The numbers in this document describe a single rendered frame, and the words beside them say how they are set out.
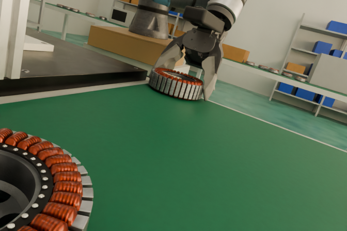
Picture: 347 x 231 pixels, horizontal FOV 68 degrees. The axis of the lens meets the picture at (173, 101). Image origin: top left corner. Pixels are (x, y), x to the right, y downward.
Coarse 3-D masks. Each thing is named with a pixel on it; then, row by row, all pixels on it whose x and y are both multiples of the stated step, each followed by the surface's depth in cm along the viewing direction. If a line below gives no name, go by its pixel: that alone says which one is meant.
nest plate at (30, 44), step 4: (28, 36) 48; (28, 40) 45; (32, 40) 45; (36, 40) 47; (40, 40) 48; (24, 44) 42; (28, 44) 42; (32, 44) 43; (36, 44) 44; (40, 44) 44; (44, 44) 45; (48, 44) 46; (24, 48) 42; (28, 48) 42; (32, 48) 43; (36, 48) 44; (40, 48) 45; (44, 48) 45; (48, 48) 46; (52, 48) 47
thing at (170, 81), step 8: (152, 72) 50; (160, 72) 48; (168, 72) 54; (176, 72) 55; (152, 80) 49; (160, 80) 48; (168, 80) 47; (176, 80) 47; (184, 80) 47; (192, 80) 53; (200, 80) 52; (160, 88) 48; (168, 88) 47; (176, 88) 47; (184, 88) 47; (192, 88) 48; (200, 88) 49; (176, 96) 47; (184, 96) 48; (192, 96) 49; (200, 96) 51
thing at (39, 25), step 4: (44, 0) 275; (44, 4) 277; (40, 8) 276; (40, 12) 277; (40, 16) 278; (28, 20) 286; (40, 20) 279; (28, 24) 268; (32, 24) 272; (36, 24) 276; (40, 24) 281; (40, 28) 283
